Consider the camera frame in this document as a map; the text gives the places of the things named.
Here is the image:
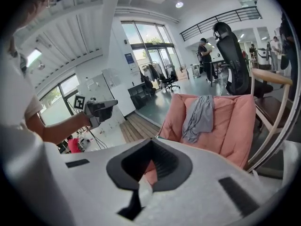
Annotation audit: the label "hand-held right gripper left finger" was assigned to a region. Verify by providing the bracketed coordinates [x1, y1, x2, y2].
[2, 127, 151, 226]

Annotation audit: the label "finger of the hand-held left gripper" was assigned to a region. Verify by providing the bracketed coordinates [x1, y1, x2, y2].
[94, 99, 119, 124]

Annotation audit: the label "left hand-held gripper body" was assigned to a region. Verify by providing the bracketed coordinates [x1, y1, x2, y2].
[73, 94, 102, 129]

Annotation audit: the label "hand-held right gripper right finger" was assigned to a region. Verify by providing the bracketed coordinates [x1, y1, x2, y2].
[140, 137, 300, 226]

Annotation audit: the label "pink cushioned armchair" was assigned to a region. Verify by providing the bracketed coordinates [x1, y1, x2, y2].
[141, 93, 257, 188]

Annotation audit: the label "person's left forearm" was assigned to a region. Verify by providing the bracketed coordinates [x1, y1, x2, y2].
[24, 111, 93, 146]

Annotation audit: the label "white cabinet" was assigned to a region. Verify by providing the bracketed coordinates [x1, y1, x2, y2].
[110, 86, 137, 118]

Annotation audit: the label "black desk unit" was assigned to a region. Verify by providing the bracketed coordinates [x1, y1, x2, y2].
[127, 81, 154, 110]

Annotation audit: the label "wooden steps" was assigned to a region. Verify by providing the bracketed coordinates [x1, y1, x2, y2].
[119, 112, 162, 144]

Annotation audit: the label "clothes rack with garments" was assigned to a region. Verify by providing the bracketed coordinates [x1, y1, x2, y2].
[138, 61, 166, 89]

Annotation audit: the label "black mesh office chair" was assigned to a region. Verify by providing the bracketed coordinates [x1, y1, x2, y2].
[159, 70, 181, 91]

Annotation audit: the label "grey cloth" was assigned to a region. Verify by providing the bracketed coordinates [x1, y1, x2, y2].
[182, 95, 216, 144]

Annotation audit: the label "person's beige shirt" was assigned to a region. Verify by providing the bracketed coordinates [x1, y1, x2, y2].
[0, 38, 44, 129]

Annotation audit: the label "cardboard box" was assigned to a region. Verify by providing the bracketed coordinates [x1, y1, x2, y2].
[176, 68, 190, 81]

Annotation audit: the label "wooden chair with brown seat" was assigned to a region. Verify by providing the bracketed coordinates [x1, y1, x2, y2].
[243, 68, 293, 172]

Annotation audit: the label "person's head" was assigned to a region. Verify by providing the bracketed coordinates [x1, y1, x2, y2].
[8, 0, 58, 54]

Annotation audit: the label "white work table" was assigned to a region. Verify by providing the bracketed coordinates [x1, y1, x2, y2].
[209, 58, 230, 87]

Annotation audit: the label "black high-back office chair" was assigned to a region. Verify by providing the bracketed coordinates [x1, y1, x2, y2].
[212, 21, 274, 97]

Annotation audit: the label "black balcony railing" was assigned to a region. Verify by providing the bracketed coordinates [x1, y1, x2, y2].
[179, 6, 262, 42]

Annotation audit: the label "blue wall poster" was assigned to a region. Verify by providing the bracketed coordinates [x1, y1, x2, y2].
[124, 52, 135, 65]

